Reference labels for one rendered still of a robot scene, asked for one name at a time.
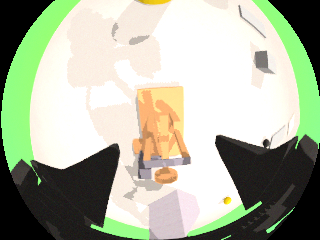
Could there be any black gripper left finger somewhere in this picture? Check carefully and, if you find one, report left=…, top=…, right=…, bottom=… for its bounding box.
left=31, top=144, right=120, bottom=228

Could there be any yellow ball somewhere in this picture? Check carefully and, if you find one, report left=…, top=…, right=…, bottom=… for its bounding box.
left=224, top=197, right=232, bottom=204

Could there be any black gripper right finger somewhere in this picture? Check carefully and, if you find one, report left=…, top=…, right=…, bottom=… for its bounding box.
left=215, top=135, right=299, bottom=211

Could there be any yellow cup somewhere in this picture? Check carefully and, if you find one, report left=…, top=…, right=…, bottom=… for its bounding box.
left=139, top=0, right=172, bottom=7

